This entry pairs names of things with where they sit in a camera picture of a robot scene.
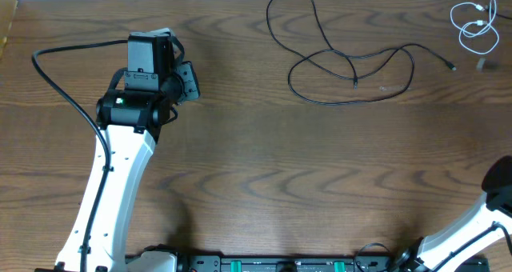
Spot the white USB cable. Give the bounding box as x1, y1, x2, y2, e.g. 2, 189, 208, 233
450, 0, 501, 56

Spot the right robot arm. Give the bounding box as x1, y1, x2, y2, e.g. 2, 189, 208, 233
388, 155, 511, 271

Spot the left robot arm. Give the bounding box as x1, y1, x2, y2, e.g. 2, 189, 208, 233
31, 28, 201, 271

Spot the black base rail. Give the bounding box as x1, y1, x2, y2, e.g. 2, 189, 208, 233
126, 254, 491, 272

